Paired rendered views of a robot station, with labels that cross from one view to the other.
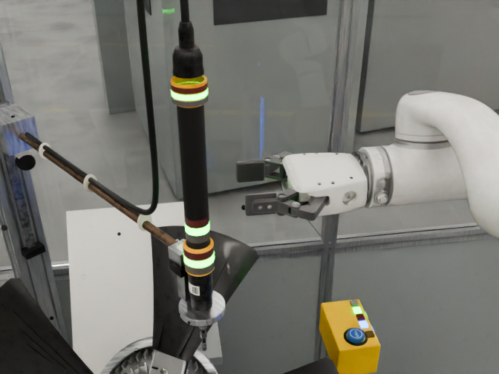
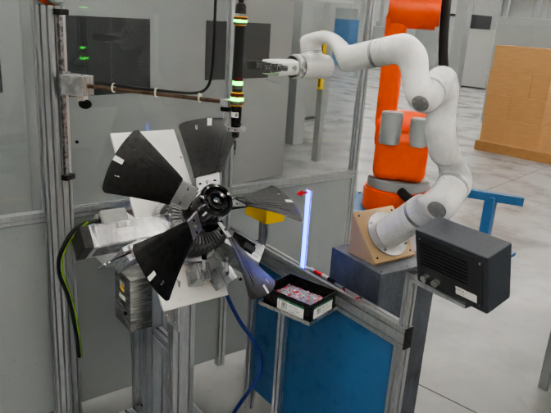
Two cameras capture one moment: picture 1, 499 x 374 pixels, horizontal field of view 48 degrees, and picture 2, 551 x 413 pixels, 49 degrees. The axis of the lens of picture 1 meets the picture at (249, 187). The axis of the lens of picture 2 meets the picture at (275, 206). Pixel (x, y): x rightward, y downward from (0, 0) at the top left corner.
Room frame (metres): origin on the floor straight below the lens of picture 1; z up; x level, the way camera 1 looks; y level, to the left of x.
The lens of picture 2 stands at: (-1.19, 0.90, 1.82)
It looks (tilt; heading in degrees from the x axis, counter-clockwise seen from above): 18 degrees down; 331
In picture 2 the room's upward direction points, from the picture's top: 4 degrees clockwise
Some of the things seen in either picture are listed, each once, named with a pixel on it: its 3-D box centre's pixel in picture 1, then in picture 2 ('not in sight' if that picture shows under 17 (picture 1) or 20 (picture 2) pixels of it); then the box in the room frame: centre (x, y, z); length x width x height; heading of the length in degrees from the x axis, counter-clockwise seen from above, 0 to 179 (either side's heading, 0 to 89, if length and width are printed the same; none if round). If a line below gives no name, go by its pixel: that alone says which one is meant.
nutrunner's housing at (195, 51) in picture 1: (195, 195); (238, 68); (0.63, 0.07, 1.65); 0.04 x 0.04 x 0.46
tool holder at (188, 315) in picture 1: (196, 282); (233, 115); (0.64, 0.08, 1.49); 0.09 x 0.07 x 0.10; 44
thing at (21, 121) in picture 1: (11, 128); (75, 84); (1.09, 0.51, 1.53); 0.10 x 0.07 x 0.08; 44
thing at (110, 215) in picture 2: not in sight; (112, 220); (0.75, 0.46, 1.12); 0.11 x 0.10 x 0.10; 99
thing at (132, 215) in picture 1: (89, 184); (154, 93); (0.85, 0.28, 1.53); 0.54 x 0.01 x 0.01; 44
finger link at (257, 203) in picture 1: (272, 207); (270, 68); (0.60, -0.03, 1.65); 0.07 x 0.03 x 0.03; 99
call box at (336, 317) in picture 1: (347, 338); (264, 209); (0.98, -0.24, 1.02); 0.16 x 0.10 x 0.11; 9
